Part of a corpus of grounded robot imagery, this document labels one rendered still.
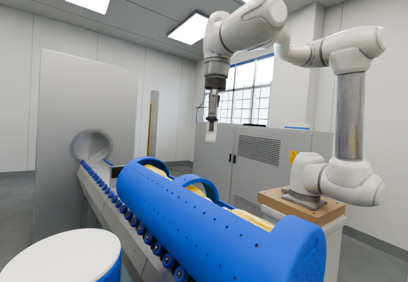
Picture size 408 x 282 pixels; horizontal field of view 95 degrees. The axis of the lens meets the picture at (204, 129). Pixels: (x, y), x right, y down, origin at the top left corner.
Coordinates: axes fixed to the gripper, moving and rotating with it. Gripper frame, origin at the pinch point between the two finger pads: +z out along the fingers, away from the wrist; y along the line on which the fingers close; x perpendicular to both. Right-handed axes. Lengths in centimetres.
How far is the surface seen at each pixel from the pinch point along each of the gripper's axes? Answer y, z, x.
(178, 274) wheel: -8.6, 43.2, 6.6
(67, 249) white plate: -13, 36, 40
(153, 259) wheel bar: 2, 48, 18
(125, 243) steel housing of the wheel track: 17, 54, 36
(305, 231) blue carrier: -24.0, 16.8, -22.6
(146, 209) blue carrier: 2.1, 29.2, 22.1
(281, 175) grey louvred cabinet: 151, 49, -77
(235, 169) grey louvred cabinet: 206, 60, -31
